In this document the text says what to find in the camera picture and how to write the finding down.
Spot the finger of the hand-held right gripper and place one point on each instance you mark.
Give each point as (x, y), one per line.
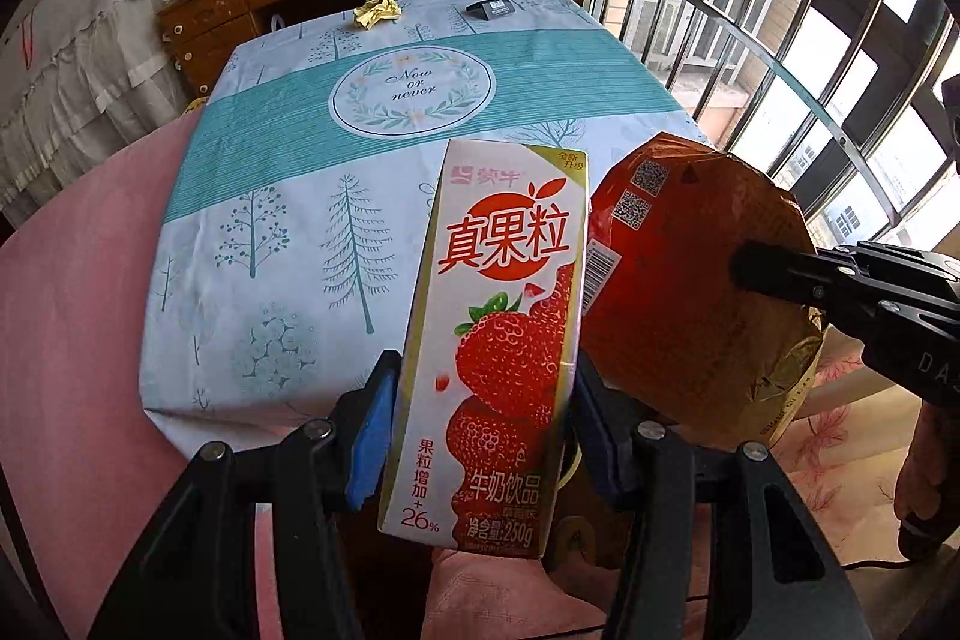
(900, 256)
(780, 272)

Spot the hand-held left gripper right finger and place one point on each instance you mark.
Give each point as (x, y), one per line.
(600, 441)

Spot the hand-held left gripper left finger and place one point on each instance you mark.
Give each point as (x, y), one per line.
(371, 434)

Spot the orange gold foil bag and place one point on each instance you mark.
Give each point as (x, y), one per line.
(675, 310)

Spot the strawberry milk carton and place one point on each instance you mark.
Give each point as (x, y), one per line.
(502, 325)

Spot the person's right hand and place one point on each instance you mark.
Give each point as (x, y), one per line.
(926, 482)

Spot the metal window grille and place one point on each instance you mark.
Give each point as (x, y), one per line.
(840, 139)

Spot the floral pink curtain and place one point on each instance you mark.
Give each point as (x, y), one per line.
(832, 460)

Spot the person's pink fleece clothing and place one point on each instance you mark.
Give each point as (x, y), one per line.
(487, 595)

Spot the tree print tablecloth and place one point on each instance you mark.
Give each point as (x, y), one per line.
(285, 160)

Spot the pink cloth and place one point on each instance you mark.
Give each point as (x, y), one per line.
(75, 310)

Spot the small black box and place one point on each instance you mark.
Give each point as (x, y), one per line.
(491, 5)

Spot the crumpled yellow paper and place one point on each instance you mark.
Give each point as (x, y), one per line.
(377, 10)

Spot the wooden desk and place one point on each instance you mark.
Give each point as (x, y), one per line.
(217, 18)

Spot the white lace dust cover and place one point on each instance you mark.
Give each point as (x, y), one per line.
(75, 48)

